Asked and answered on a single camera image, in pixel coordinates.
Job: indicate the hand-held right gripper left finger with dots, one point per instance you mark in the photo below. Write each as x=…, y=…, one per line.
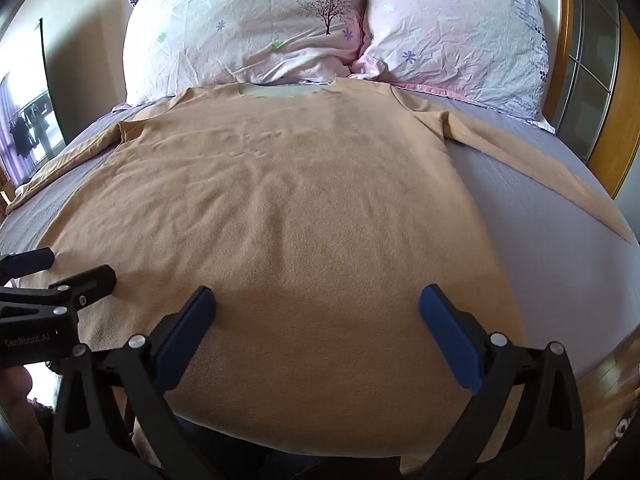
x=186, y=327

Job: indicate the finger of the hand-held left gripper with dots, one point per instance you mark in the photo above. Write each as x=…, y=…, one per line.
x=31, y=261
x=80, y=285

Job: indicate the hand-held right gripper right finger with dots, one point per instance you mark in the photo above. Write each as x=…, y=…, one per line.
x=450, y=335

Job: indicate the beige long-sleeve shirt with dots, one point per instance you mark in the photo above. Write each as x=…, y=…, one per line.
x=280, y=220

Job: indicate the grey-purple bed sheet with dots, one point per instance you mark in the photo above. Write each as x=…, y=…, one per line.
x=525, y=240

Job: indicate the window with purple curtain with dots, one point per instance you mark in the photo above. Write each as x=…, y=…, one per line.
x=27, y=125

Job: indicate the wooden glass-panel door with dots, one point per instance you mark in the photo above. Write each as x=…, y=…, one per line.
x=595, y=75

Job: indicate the pink floral pillow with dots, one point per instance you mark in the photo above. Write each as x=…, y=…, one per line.
x=450, y=35

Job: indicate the white floral pillow with tree print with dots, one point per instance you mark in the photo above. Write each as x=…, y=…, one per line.
x=245, y=25

